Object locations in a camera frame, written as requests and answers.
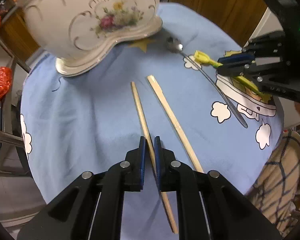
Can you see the blue cartoon tablecloth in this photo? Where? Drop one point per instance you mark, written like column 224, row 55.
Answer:
column 78, row 131

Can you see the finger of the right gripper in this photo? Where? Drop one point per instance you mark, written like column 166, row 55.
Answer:
column 237, row 69
column 236, row 58

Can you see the silver metal spoon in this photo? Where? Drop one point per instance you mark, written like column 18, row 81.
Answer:
column 175, row 46

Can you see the stainless steel shelf rack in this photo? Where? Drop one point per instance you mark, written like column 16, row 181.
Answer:
column 7, row 139

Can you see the yellow tulip plastic utensil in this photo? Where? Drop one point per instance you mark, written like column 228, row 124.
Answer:
column 240, row 82

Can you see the wooden chopstick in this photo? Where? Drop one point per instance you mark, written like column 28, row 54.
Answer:
column 143, row 123
column 182, row 136

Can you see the white floral ceramic utensil holder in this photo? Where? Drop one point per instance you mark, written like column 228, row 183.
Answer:
column 80, row 33

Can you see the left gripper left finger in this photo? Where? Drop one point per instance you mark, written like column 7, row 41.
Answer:
column 134, row 179

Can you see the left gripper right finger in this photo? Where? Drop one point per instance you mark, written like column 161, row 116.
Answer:
column 163, row 159

